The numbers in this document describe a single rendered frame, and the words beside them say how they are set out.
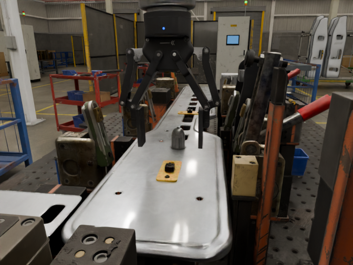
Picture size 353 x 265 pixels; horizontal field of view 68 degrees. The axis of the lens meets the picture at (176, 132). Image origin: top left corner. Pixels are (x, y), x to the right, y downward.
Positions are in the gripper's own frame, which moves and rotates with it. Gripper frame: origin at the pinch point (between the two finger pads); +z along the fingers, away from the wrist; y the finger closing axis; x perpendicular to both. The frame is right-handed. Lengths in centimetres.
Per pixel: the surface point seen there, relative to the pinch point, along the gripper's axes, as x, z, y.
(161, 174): 2.6, 6.9, 1.5
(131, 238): 28.2, -0.5, -1.1
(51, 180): -45, 36, 58
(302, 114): 1.2, -4.3, -21.9
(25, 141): -182, 71, 176
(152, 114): -38.6, 5.9, 12.2
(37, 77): -893, 78, 649
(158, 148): -11.3, 7.1, 4.8
